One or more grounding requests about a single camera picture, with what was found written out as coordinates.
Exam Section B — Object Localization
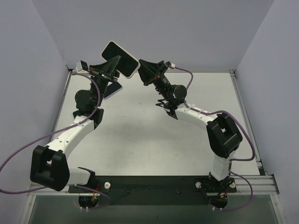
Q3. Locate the phone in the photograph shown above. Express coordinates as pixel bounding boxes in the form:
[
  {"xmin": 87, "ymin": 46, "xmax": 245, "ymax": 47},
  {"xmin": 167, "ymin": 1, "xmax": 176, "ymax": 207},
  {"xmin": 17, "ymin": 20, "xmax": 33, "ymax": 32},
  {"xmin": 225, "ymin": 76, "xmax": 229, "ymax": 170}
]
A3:
[
  {"xmin": 103, "ymin": 82, "xmax": 122, "ymax": 99},
  {"xmin": 101, "ymin": 41, "xmax": 140, "ymax": 79}
]

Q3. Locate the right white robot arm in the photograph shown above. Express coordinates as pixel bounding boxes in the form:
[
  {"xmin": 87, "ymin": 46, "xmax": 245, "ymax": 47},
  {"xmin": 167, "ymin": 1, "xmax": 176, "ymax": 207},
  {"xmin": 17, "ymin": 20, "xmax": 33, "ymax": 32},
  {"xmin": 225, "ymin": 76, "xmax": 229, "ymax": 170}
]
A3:
[{"xmin": 138, "ymin": 59, "xmax": 243, "ymax": 182}]

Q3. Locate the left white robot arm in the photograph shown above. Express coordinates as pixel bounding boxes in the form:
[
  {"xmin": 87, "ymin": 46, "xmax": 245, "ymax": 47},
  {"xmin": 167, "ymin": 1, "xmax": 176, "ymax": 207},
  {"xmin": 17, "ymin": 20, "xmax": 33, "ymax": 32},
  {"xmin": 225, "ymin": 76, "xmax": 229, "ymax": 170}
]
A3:
[{"xmin": 30, "ymin": 56, "xmax": 121, "ymax": 192}]

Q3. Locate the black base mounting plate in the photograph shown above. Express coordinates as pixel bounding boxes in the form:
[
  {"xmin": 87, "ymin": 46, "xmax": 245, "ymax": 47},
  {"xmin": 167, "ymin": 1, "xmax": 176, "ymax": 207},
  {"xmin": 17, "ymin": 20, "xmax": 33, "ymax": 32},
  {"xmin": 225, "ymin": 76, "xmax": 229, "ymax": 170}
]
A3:
[{"xmin": 68, "ymin": 175, "xmax": 237, "ymax": 205}]

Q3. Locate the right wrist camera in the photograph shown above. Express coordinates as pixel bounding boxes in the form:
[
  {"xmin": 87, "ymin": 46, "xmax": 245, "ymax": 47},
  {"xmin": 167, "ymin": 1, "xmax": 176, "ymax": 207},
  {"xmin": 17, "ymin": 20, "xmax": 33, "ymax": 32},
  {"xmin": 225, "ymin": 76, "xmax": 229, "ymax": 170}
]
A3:
[{"xmin": 165, "ymin": 61, "xmax": 176, "ymax": 70}]

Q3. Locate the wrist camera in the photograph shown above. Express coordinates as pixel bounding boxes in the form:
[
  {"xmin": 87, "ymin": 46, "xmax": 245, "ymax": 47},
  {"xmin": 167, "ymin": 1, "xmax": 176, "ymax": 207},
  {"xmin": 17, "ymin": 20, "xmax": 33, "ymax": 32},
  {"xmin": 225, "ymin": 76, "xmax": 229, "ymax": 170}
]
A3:
[
  {"xmin": 76, "ymin": 60, "xmax": 89, "ymax": 74},
  {"xmin": 165, "ymin": 61, "xmax": 176, "ymax": 70}
]

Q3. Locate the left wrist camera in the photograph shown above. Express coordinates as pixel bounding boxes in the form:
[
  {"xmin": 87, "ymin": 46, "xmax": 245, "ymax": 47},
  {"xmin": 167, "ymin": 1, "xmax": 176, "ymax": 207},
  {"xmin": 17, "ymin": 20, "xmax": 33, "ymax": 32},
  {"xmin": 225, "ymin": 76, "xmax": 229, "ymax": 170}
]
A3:
[{"xmin": 76, "ymin": 60, "xmax": 89, "ymax": 74}]

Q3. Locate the aluminium front frame rail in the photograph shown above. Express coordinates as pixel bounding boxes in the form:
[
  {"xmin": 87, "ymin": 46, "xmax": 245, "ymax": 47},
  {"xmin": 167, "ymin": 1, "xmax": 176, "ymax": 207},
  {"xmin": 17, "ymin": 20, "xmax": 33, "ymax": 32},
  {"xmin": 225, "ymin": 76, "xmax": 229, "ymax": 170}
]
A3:
[{"xmin": 27, "ymin": 175, "xmax": 280, "ymax": 196}]

